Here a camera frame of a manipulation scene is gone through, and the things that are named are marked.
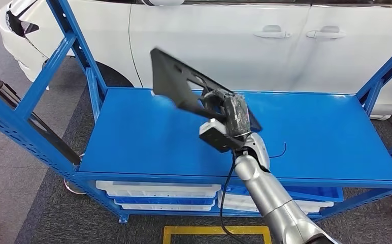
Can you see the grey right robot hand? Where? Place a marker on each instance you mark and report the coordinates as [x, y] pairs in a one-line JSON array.
[[236, 114]]

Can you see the black plastic plate bracket part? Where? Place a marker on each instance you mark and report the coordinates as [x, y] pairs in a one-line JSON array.
[[169, 77]]

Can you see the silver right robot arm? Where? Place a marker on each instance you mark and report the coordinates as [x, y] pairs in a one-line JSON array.
[[276, 208]]

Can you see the white car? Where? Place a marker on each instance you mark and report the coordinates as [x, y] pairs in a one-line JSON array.
[[233, 50]]

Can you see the blue plastic bin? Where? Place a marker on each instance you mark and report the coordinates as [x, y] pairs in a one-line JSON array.
[[317, 193]]

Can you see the yellow floor tape square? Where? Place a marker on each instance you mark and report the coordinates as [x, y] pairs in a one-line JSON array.
[[199, 230]]

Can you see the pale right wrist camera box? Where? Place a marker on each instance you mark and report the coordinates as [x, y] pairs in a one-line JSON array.
[[219, 138]]

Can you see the black post with chrome base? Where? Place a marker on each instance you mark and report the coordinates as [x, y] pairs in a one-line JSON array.
[[51, 138]]

